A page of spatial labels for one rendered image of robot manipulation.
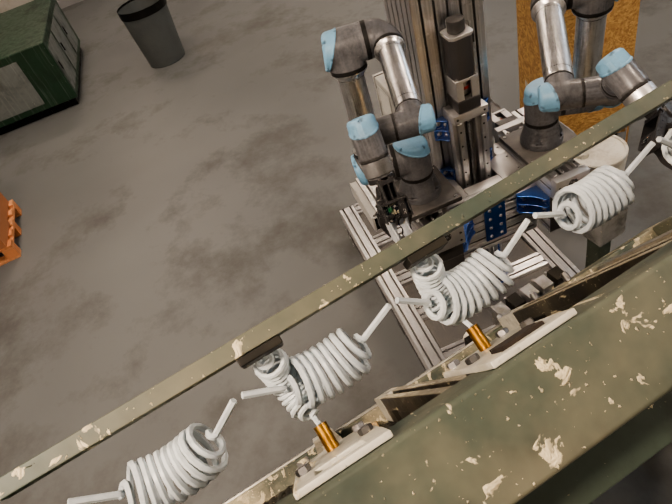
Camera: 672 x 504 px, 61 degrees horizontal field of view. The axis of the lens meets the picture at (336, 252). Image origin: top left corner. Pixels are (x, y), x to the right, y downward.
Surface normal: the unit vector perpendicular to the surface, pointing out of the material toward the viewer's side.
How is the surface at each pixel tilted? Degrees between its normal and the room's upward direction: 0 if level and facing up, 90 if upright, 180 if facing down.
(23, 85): 90
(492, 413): 35
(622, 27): 90
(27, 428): 0
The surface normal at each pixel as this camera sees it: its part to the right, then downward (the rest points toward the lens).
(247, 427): -0.25, -0.68
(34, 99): 0.31, 0.61
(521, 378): 0.06, -0.26
